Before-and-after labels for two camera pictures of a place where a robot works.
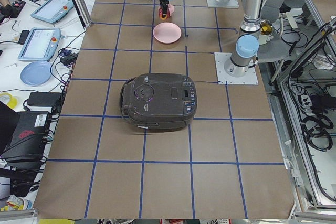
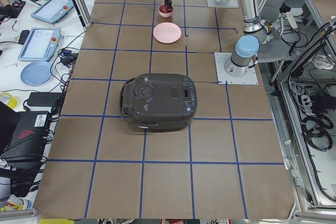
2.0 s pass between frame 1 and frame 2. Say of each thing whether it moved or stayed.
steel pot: stayed
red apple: moved
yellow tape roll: stayed
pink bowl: stayed
